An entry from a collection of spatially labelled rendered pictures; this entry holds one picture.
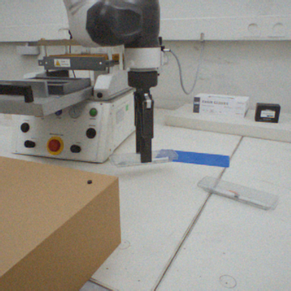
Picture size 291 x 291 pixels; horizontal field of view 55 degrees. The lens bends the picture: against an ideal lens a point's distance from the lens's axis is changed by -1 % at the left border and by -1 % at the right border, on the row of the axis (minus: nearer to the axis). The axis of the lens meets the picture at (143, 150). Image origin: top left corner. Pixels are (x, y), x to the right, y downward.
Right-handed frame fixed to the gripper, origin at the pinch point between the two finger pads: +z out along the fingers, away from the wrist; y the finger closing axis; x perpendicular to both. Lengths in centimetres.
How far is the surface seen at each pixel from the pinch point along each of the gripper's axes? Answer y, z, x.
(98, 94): -16.5, -12.0, -10.2
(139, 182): 4.8, 8.0, -2.3
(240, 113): -35, 3, 51
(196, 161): -4.8, 8.2, 18.0
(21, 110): 1.3, -12.5, -29.4
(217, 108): -42, 1, 43
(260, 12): -51, -38, 65
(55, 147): -16.6, 4.1, -24.8
